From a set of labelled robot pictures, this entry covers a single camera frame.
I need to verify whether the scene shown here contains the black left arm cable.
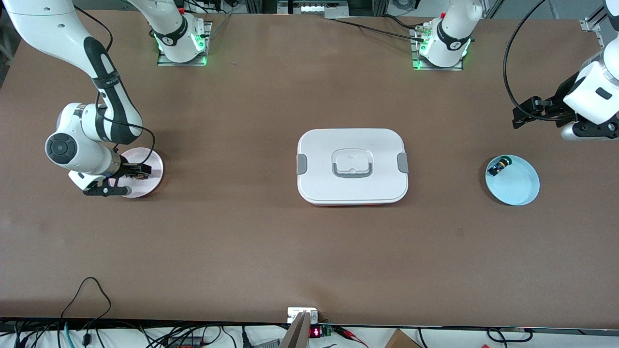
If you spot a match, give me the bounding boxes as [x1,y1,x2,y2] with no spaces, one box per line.
[503,0,561,121]

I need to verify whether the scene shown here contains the brown cardboard box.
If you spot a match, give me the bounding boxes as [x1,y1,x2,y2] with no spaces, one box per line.
[384,329,422,348]

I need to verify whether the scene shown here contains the grey aluminium profile bar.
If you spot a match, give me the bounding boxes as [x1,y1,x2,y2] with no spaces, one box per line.
[280,312,311,348]

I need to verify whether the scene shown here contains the black cable across table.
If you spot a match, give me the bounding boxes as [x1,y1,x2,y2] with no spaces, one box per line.
[329,17,428,42]

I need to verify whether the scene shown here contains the black flat cable loop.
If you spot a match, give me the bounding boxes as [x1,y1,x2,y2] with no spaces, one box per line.
[486,328,533,344]

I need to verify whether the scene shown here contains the white lunch box grey clasps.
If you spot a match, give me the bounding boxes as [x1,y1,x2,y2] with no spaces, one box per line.
[296,128,410,207]

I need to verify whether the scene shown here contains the thin black looped cable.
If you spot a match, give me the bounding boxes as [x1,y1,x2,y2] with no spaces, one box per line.
[60,276,113,334]

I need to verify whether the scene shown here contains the light blue round plate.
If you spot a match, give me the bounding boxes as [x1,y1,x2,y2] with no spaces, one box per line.
[485,154,540,206]

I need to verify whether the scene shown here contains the pink round plate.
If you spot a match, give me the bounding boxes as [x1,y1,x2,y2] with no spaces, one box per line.
[114,147,164,199]

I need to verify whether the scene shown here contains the small white bracket device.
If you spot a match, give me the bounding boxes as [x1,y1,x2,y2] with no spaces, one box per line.
[287,307,319,323]

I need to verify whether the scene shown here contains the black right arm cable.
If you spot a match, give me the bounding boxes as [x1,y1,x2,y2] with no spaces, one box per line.
[73,6,156,167]

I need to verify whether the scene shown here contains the black blue small component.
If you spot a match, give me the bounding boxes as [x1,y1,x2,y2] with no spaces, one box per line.
[487,157,513,177]

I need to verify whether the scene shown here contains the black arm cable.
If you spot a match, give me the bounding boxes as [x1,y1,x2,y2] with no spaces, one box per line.
[73,6,156,167]
[503,0,561,121]

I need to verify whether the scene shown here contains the white power strip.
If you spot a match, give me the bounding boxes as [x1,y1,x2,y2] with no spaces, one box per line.
[278,0,350,15]

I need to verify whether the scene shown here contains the aluminium corner bracket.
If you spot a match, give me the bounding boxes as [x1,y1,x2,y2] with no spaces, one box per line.
[579,0,608,46]

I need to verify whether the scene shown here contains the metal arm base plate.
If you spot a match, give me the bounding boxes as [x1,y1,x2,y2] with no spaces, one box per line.
[411,25,465,72]
[157,22,212,67]

